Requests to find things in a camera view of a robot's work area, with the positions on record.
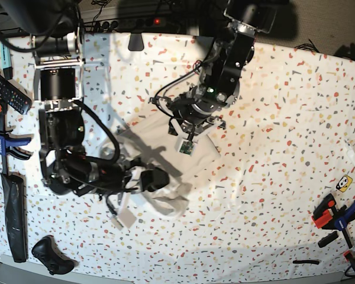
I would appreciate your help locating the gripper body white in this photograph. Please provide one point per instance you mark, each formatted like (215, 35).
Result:
(187, 121)
(109, 181)

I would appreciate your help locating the white T-shirt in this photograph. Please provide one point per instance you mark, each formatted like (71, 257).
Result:
(149, 140)

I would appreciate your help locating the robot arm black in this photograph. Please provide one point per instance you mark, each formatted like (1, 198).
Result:
(57, 34)
(220, 71)

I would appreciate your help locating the black game controller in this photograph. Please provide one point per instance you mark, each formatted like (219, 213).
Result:
(44, 251)

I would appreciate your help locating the terrazzo pattern tablecloth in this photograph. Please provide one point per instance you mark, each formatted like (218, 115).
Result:
(249, 214)

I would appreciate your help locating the black power strip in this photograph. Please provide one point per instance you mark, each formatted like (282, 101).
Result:
(128, 23)

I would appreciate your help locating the red blue bar clamp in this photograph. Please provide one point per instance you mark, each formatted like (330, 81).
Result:
(327, 216)

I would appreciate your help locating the yellow cartoon face sticker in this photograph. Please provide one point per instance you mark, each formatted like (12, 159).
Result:
(344, 183)

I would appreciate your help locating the blue black bar clamp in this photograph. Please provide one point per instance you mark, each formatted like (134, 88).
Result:
(10, 145)

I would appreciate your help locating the small black bar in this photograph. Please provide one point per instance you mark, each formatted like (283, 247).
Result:
(328, 239)

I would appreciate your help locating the black TV remote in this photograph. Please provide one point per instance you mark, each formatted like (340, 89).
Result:
(14, 97)

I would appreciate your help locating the teal highlighter marker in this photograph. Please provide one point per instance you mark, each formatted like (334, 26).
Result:
(6, 62)

